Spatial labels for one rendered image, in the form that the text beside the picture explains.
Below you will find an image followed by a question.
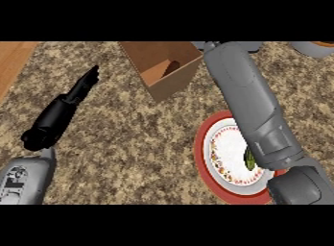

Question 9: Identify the brown cardboard box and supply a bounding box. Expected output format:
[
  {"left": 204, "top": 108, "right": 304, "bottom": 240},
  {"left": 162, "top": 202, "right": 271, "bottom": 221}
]
[{"left": 117, "top": 40, "right": 204, "bottom": 103}]

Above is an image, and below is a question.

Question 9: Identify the white plate with red rim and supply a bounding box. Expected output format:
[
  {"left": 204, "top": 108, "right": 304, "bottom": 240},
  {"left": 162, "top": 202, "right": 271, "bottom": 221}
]
[{"left": 192, "top": 110, "right": 290, "bottom": 206}]

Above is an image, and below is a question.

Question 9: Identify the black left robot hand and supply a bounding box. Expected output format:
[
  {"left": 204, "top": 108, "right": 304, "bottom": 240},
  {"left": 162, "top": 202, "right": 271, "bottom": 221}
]
[{"left": 19, "top": 64, "right": 101, "bottom": 152}]

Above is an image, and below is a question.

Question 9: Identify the greenish brown sweet potato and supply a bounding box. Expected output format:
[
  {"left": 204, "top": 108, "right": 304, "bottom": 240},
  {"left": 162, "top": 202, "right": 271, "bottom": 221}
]
[{"left": 241, "top": 146, "right": 259, "bottom": 172}]

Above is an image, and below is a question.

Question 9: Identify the grey round pot orange rim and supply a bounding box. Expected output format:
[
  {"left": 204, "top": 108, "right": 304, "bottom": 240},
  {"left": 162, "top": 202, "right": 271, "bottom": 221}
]
[{"left": 288, "top": 40, "right": 334, "bottom": 60}]

